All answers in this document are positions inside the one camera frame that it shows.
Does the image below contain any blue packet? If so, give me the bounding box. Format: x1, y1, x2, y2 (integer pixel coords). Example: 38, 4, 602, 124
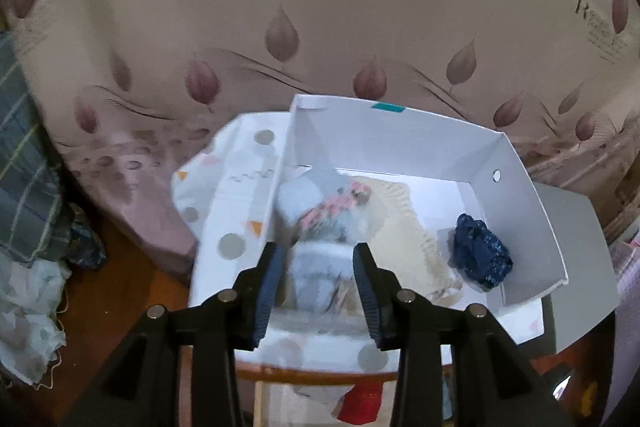
67, 204, 108, 270

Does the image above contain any bed with leaf-print sheet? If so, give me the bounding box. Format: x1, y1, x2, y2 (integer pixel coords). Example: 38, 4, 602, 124
0, 0, 640, 278

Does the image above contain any beige underwear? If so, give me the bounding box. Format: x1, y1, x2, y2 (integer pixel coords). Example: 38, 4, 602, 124
350, 177, 468, 308

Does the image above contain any grey plaid cloth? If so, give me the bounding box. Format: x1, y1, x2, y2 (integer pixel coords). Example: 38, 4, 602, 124
0, 29, 76, 268

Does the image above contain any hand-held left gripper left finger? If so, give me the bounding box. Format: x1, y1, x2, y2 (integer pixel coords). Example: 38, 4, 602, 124
60, 241, 288, 427

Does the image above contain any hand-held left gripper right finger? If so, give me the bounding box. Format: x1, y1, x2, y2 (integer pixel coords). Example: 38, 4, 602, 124
351, 243, 576, 427

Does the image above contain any white green-printed cloth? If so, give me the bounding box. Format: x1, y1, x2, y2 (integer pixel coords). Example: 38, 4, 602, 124
0, 252, 73, 388

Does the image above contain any wooden nightstand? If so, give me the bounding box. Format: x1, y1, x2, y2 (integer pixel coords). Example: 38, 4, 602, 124
235, 357, 456, 427

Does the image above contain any light blue pink-trimmed underwear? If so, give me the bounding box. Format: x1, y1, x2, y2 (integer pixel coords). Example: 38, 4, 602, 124
276, 167, 373, 315

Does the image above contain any white shoe box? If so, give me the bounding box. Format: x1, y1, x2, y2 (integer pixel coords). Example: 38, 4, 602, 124
267, 94, 571, 323

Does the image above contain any grey box lid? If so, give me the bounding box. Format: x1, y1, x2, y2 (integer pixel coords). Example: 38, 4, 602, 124
530, 181, 621, 355

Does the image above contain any navy underwear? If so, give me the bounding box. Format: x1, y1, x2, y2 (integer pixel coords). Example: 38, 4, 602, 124
447, 213, 514, 292

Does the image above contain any white patterned cloth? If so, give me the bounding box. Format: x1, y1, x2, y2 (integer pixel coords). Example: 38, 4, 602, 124
172, 112, 545, 365

